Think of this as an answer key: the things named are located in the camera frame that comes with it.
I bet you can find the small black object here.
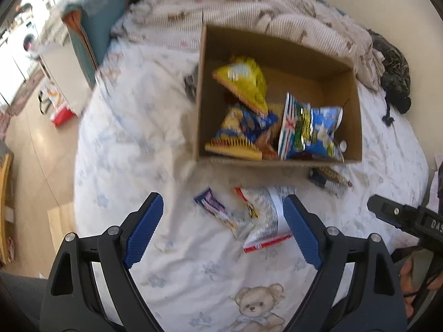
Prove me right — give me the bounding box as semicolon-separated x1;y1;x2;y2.
183;74;199;102

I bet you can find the brown cardboard box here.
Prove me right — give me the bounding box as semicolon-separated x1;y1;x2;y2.
193;24;363;165

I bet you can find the black cord tassel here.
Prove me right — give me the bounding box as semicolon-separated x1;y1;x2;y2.
382;100;396;126

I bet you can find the purple white snack packet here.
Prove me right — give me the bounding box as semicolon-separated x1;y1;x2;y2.
193;187;255;240

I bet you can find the white floral bed sheet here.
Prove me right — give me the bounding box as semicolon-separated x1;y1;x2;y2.
73;17;430;332

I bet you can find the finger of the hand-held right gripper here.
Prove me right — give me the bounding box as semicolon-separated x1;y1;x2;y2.
367;195;421;231

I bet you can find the dark cloth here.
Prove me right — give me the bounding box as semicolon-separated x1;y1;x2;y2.
367;29;413;115

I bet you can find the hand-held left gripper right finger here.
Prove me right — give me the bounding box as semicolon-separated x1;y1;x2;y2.
284;194;408;332

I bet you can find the white cabinet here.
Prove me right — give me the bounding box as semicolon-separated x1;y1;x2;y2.
37;46;91;112

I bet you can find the blue chips bag green label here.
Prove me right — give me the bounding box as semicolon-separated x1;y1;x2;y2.
278;93;344;162

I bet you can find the teal pillow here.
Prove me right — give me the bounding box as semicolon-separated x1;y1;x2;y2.
61;0;129;89

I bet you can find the yellow blue checked-edge snack packet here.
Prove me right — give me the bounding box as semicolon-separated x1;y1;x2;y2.
204;105;278;162

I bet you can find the white washing machine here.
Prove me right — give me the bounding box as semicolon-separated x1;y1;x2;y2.
6;20;41;81

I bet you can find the person's right hand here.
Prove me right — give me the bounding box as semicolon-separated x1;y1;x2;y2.
399;259;421;319

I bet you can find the red white bag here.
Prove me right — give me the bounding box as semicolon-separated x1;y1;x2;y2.
38;79;76;127

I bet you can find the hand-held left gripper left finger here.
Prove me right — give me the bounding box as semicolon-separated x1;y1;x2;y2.
40;193;164;332

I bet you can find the wooden chair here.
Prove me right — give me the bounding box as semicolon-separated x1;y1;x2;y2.
0;151;15;268

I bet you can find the beige striped blanket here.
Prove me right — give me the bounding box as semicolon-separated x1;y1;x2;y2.
130;0;385;92

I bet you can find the white red-edged snack packet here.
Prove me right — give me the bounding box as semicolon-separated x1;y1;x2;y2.
235;186;295;254

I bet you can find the orange snack packet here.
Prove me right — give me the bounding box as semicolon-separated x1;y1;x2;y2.
258;124;282;160

